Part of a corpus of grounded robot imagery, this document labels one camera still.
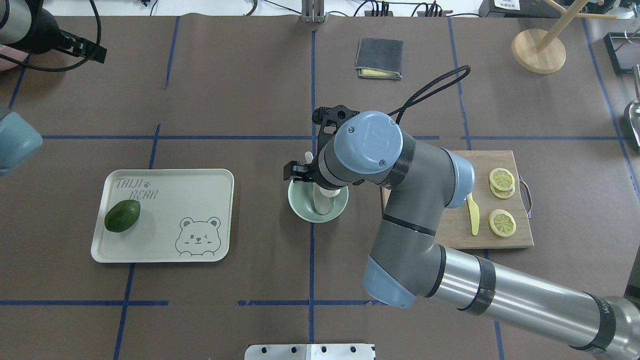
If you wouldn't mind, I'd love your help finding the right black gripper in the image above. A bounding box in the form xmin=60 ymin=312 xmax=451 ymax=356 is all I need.
xmin=283 ymin=160 xmax=320 ymax=183

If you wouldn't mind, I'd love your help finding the white ceramic spoon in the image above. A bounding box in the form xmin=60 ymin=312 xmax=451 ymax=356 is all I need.
xmin=313 ymin=183 xmax=332 ymax=215

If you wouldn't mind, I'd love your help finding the white steamed bun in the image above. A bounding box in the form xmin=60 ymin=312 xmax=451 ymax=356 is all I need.
xmin=318 ymin=186 xmax=341 ymax=198

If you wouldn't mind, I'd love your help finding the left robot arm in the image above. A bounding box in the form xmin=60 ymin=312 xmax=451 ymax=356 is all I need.
xmin=0 ymin=0 xmax=107 ymax=176

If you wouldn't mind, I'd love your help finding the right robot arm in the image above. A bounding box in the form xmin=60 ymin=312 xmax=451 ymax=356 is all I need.
xmin=283 ymin=105 xmax=639 ymax=360

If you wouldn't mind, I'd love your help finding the light green bowl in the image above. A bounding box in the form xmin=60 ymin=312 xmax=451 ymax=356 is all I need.
xmin=287 ymin=180 xmax=349 ymax=224

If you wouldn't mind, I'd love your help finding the pink bowl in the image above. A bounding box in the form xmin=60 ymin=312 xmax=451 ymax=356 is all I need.
xmin=0 ymin=44 xmax=25 ymax=71

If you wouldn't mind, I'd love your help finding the white bear print tray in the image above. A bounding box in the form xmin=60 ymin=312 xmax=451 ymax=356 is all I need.
xmin=91 ymin=168 xmax=234 ymax=264

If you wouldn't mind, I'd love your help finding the folded grey cloth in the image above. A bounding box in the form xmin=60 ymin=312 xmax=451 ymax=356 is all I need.
xmin=354 ymin=38 xmax=404 ymax=80

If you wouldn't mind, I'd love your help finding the yellow plastic knife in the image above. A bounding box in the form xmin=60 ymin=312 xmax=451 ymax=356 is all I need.
xmin=466 ymin=193 xmax=480 ymax=237

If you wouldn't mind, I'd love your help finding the white mounting plate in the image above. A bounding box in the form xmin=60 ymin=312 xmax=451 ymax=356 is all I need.
xmin=244 ymin=342 xmax=377 ymax=360

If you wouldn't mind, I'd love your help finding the green avocado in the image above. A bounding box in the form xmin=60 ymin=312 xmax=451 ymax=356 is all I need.
xmin=103 ymin=199 xmax=141 ymax=233

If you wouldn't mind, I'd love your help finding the upper lemon slice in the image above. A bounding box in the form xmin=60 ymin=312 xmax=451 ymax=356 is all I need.
xmin=488 ymin=167 xmax=515 ymax=192

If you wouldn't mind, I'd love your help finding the lemon slice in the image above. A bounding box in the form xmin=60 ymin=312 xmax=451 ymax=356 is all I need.
xmin=487 ymin=209 xmax=517 ymax=238
xmin=488 ymin=167 xmax=515 ymax=192
xmin=489 ymin=185 xmax=515 ymax=199

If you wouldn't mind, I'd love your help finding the wooden cutting board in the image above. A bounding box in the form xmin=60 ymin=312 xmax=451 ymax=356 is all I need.
xmin=378 ymin=150 xmax=535 ymax=251

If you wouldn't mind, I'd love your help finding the middle lemon slice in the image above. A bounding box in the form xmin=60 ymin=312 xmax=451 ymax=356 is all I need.
xmin=489 ymin=185 xmax=515 ymax=199

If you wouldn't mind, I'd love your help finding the lower lemon slice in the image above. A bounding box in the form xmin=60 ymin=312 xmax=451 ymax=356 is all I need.
xmin=487 ymin=209 xmax=517 ymax=238

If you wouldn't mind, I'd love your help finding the wooden mug tree stand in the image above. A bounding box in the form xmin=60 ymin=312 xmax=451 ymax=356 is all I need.
xmin=510 ymin=0 xmax=618 ymax=75

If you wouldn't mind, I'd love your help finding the black tray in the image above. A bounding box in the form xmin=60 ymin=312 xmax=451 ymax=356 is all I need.
xmin=603 ymin=32 xmax=640 ymax=75

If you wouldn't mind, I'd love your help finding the metal scoop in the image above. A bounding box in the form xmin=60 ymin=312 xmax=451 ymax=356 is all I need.
xmin=625 ymin=64 xmax=640 ymax=151

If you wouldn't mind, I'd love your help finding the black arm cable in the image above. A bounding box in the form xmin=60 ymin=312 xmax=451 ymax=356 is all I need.
xmin=387 ymin=65 xmax=472 ymax=123

